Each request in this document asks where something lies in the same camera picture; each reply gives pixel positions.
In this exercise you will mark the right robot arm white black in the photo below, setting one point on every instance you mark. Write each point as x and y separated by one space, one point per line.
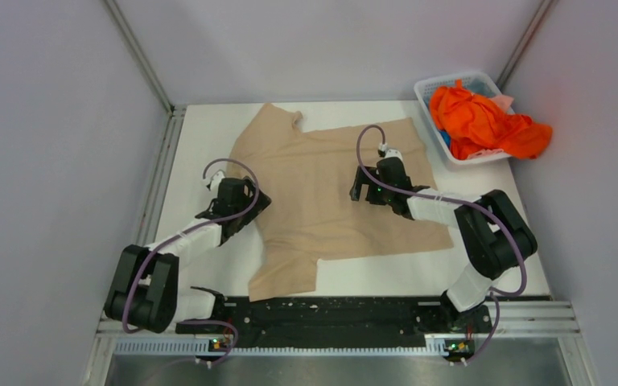
495 235

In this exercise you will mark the blue garment in basket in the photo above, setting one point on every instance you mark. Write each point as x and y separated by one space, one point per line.
446 138

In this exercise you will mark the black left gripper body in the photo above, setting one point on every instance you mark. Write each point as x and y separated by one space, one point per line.
263 203

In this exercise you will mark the white plastic laundry basket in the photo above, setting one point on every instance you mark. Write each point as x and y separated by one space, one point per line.
429 93

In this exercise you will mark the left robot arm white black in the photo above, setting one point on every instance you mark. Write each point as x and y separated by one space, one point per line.
144 292

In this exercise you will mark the aluminium frame rail left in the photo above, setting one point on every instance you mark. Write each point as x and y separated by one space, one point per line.
104 343

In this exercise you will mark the orange t shirt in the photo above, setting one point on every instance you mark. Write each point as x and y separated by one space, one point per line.
475 123

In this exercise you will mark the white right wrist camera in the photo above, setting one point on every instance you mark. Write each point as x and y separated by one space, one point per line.
385 151

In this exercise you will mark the beige t shirt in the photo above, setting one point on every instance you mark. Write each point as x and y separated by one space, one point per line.
311 217

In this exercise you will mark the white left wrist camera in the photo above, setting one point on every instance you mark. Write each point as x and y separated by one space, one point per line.
214 183

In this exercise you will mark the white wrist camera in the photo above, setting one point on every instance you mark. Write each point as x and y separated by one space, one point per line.
214 183
385 151

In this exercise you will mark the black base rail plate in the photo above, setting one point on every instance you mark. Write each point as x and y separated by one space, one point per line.
339 322

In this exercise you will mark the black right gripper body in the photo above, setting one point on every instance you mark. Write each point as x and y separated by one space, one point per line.
376 196

